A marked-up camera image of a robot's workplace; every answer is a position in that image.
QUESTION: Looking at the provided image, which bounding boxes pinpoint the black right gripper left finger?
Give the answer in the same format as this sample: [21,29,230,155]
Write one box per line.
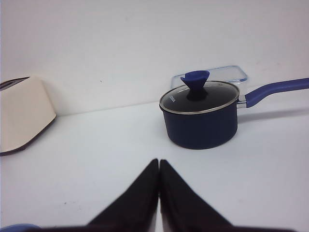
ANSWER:
[88,159,159,232]

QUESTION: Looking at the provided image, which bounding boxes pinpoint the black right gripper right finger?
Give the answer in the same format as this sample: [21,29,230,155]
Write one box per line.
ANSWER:
[160,159,233,232]

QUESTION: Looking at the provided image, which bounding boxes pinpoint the dark blue saucepan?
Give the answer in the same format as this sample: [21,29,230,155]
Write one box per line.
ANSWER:
[160,78,309,149]

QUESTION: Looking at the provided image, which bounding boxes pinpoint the blue bowl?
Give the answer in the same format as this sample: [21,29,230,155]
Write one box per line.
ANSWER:
[0,223,40,232]

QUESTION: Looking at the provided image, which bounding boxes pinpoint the glass saucepan lid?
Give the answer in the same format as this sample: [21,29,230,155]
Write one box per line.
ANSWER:
[159,71,240,115]

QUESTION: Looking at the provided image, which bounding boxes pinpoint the clear rectangular container lid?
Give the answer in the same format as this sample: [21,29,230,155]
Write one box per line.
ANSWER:
[171,64,249,89]

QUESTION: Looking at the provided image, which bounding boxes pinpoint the cream two-slot toaster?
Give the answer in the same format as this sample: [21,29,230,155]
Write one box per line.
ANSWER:
[0,77,56,156]

